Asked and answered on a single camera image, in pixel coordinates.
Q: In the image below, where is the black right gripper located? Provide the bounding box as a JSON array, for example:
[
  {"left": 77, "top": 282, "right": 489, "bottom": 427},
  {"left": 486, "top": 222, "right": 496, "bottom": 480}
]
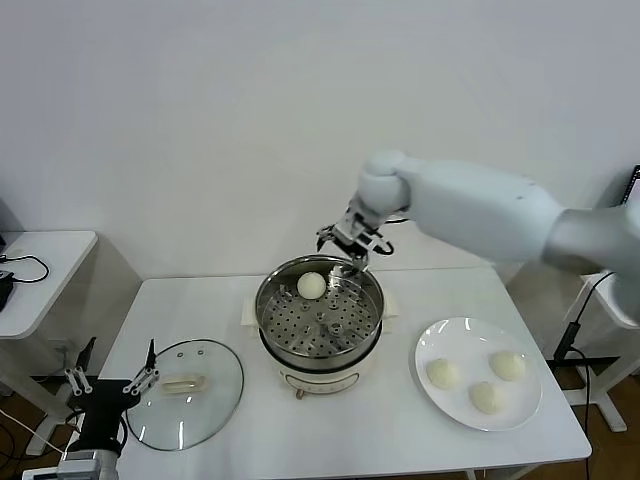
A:
[{"left": 315, "top": 203, "right": 385, "bottom": 276}]

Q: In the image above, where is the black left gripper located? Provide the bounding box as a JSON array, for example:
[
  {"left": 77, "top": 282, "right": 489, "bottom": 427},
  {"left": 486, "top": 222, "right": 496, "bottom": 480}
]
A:
[{"left": 63, "top": 337, "right": 161, "bottom": 452}]

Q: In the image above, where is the white steamed baozi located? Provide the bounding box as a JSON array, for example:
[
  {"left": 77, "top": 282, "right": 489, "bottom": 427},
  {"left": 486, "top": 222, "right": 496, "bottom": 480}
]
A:
[
  {"left": 297, "top": 271, "right": 328, "bottom": 301},
  {"left": 468, "top": 381, "right": 507, "bottom": 415},
  {"left": 425, "top": 358, "right": 461, "bottom": 391},
  {"left": 487, "top": 351, "right": 528, "bottom": 383}
]

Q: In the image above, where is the glass lid with cream handle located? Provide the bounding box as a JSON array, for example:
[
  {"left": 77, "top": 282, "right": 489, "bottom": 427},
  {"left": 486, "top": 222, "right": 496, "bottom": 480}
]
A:
[{"left": 125, "top": 339, "right": 245, "bottom": 452}]

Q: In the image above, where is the perforated steel steamer basket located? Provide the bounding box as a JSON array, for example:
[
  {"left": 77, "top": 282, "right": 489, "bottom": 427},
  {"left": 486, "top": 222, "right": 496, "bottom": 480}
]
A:
[{"left": 254, "top": 254, "right": 386, "bottom": 362}]

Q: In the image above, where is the white side table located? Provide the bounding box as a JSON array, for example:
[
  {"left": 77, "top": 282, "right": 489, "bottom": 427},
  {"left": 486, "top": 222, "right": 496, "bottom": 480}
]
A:
[
  {"left": 544, "top": 269, "right": 640, "bottom": 434},
  {"left": 0, "top": 230, "right": 100, "bottom": 459}
]

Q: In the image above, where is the cream electric cooker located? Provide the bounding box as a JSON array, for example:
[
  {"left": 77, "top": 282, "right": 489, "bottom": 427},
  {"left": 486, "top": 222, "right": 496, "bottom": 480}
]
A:
[{"left": 240, "top": 289, "right": 404, "bottom": 402}]

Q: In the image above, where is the white round plate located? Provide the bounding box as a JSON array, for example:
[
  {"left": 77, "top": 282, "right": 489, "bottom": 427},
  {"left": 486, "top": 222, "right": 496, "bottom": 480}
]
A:
[{"left": 413, "top": 316, "right": 544, "bottom": 432}]

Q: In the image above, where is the black power adapter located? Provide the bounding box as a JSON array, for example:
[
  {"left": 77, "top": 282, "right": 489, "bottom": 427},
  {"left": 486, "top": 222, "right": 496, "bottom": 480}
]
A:
[{"left": 0, "top": 272, "right": 19, "bottom": 314}]

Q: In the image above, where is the open dark grey laptop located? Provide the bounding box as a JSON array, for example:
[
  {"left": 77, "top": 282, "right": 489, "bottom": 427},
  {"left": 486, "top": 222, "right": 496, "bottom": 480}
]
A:
[{"left": 622, "top": 166, "right": 640, "bottom": 206}]

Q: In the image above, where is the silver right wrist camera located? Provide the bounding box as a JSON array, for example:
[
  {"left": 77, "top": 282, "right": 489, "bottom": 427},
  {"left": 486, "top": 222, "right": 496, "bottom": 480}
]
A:
[{"left": 355, "top": 228, "right": 386, "bottom": 259}]

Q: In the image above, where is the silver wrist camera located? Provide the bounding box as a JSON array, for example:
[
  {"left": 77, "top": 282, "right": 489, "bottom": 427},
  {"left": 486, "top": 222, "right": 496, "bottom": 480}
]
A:
[
  {"left": 355, "top": 228, "right": 386, "bottom": 259},
  {"left": 22, "top": 448, "right": 104, "bottom": 480}
]

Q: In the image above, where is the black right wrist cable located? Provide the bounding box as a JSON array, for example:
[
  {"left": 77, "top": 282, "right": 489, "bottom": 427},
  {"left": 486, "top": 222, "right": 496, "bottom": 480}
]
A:
[{"left": 374, "top": 213, "right": 409, "bottom": 256}]

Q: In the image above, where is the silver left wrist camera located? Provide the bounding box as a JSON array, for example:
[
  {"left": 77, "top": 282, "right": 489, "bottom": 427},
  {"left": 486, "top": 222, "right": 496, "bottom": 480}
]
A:
[{"left": 22, "top": 448, "right": 104, "bottom": 480}]

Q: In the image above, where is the white floor cable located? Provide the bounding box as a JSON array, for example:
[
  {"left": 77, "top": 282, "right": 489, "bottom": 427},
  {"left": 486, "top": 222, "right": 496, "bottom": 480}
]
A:
[{"left": 0, "top": 408, "right": 66, "bottom": 456}]

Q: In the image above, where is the thin black looped cable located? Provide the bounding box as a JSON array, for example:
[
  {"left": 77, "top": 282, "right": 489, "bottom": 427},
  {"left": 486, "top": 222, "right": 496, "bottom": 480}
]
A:
[{"left": 0, "top": 254, "right": 51, "bottom": 286}]

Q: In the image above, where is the flat white cable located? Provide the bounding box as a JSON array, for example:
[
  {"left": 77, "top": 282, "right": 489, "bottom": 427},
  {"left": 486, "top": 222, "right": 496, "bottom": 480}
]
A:
[{"left": 562, "top": 279, "right": 589, "bottom": 324}]

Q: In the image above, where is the black cable with inline adapter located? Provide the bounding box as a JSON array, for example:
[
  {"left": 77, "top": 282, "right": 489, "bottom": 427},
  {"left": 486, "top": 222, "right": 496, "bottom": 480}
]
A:
[{"left": 552, "top": 272, "right": 621, "bottom": 421}]

